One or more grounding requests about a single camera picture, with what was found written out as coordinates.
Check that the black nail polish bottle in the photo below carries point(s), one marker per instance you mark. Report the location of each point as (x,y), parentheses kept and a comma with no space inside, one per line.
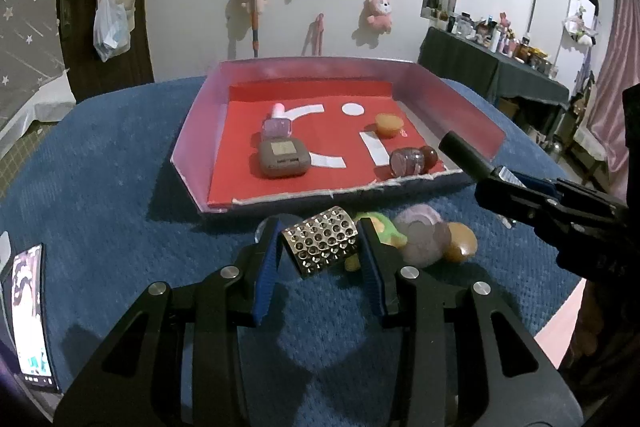
(462,152)

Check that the white cabinet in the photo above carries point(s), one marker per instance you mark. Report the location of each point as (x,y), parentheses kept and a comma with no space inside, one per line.
(552,7)

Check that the blue fleece blanket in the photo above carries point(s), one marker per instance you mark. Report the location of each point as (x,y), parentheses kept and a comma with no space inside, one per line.
(125,207)

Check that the row of cosmetic bottles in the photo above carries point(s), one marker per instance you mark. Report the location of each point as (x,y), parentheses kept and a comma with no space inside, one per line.
(500,37)

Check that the pink cardboard box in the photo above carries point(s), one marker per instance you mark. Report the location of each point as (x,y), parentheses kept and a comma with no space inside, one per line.
(350,137)

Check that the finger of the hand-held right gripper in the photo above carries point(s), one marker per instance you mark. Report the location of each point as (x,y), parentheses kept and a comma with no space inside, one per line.
(575,194)
(500,202)

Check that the glitter bottle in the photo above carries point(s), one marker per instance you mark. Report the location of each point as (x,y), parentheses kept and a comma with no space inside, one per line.
(407,162)

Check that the green hooded capybara figure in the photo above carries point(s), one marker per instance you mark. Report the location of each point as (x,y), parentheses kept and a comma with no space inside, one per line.
(387,229)

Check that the purple round case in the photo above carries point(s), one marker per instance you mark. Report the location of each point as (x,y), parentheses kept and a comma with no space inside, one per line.
(422,242)

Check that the pink curtain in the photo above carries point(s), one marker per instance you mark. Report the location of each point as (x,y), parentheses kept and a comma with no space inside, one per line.
(617,57)

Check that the studded silver metal cylinder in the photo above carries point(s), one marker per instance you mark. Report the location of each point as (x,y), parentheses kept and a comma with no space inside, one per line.
(320,242)

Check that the amber round soap disc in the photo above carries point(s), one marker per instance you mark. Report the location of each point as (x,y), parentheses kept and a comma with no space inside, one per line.
(389,124)
(462,244)

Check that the smartphone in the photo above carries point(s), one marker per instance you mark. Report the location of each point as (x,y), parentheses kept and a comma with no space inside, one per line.
(30,317)

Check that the star print curtain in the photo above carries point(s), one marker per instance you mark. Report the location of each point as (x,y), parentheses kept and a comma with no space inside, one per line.
(25,32)

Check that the dark cloth covered table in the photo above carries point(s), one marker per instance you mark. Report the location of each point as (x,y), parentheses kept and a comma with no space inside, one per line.
(475,62)

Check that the white hanging pouch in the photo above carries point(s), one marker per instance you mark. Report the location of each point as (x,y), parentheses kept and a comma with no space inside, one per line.
(580,27)

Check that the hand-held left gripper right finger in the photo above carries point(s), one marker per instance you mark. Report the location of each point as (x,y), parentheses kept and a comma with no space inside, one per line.
(372,272)

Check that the dark wooden door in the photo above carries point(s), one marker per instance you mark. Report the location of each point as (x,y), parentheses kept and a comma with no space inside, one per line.
(80,57)

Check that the purple nail polish bottle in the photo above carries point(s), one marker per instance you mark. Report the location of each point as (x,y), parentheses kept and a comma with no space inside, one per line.
(277,126)

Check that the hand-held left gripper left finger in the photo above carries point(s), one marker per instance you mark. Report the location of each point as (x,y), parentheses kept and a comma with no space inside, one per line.
(265,272)

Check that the white plastic bag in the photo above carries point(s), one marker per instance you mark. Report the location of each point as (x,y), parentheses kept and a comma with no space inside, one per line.
(110,32)

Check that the pink bear plush toy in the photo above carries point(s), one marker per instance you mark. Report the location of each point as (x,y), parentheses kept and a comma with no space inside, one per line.
(380,12)

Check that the white charger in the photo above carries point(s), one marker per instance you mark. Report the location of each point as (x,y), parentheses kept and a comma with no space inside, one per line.
(4,252)

